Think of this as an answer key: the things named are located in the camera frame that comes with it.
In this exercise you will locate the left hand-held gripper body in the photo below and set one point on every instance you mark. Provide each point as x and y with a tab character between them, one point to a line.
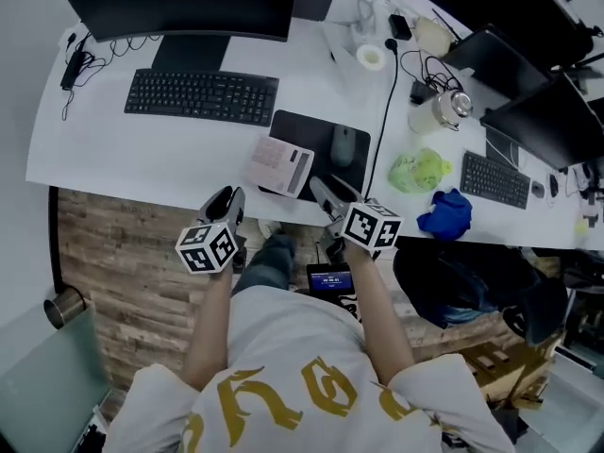
206	249

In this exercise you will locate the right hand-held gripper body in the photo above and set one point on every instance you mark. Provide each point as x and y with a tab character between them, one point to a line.
373	227

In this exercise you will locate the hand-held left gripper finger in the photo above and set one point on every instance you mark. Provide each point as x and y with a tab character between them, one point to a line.
238	201
211	202

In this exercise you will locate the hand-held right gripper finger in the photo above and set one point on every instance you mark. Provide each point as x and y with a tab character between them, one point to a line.
347	189
322	194

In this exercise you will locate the person's left forearm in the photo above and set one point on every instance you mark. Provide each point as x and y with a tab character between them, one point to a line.
205	328

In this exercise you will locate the person's right forearm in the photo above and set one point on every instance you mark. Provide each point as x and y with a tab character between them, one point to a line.
377	314

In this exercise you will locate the person's white shoe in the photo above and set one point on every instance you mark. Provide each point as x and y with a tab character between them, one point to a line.
270	228

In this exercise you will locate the grey computer mouse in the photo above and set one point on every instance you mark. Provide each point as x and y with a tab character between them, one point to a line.
343	145

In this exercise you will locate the black mouse pad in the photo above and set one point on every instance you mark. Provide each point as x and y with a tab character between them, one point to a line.
325	135

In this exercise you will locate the person's jeans leg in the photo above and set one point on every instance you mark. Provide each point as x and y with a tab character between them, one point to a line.
266	264

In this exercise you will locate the small black screen device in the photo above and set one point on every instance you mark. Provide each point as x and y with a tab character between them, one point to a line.
329	281

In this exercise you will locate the green plastic bag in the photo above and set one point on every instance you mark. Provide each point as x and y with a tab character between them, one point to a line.
417	170

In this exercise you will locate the blue cloth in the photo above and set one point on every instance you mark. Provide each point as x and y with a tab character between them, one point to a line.
446	215

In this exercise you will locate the large black keyboard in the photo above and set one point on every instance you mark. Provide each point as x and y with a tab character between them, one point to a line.
200	96

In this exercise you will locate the glass jar with metal lid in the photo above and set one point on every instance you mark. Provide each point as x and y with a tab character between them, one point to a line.
441	110

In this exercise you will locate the small black keyboard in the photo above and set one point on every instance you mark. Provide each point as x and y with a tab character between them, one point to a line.
494	180

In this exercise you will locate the white tape roll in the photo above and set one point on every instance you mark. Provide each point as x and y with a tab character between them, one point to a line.
370	56

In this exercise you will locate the black monitor stand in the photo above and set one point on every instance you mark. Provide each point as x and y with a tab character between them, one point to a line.
191	52

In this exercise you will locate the person's grey printed shirt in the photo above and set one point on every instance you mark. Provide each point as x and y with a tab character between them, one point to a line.
302	375

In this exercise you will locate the small black charger block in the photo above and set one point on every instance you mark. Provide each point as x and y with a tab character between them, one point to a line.
400	26

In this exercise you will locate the black tilted monitor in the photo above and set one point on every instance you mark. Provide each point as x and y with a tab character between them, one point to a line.
495	62

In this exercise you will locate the brown cardboard box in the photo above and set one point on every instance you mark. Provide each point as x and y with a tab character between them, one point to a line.
512	368

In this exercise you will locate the frosted glass panel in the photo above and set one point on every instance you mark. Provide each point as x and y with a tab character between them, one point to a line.
47	375

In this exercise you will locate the black monitor with thin stand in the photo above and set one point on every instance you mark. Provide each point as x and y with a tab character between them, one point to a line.
547	121

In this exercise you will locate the large black monitor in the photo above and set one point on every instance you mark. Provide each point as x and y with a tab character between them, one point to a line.
174	0

